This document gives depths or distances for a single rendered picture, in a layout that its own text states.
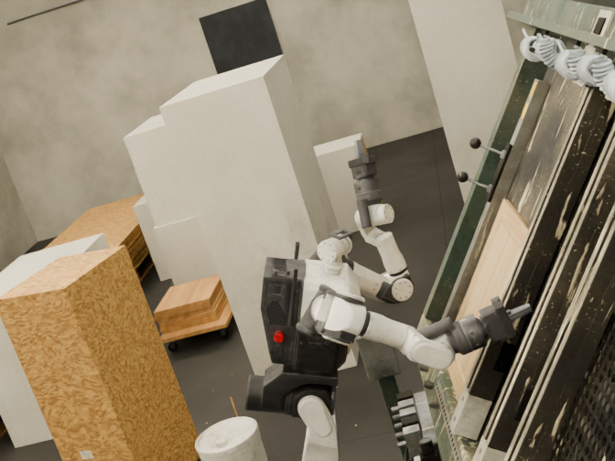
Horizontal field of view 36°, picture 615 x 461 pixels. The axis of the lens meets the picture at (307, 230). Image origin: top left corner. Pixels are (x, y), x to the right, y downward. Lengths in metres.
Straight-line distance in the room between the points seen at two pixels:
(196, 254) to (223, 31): 4.36
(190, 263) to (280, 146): 2.34
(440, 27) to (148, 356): 3.10
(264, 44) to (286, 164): 5.93
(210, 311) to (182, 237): 0.85
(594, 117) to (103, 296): 2.64
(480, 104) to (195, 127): 2.23
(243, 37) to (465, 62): 4.90
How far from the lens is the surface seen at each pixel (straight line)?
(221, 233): 5.32
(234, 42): 11.06
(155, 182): 7.18
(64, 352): 4.42
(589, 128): 2.48
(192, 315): 6.65
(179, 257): 7.28
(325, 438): 3.05
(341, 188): 7.94
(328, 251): 2.83
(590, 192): 2.25
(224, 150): 5.19
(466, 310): 3.12
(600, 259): 2.06
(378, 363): 3.49
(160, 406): 4.70
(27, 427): 6.19
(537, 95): 3.11
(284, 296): 2.83
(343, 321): 2.39
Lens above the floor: 2.25
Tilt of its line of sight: 15 degrees down
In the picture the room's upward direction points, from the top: 18 degrees counter-clockwise
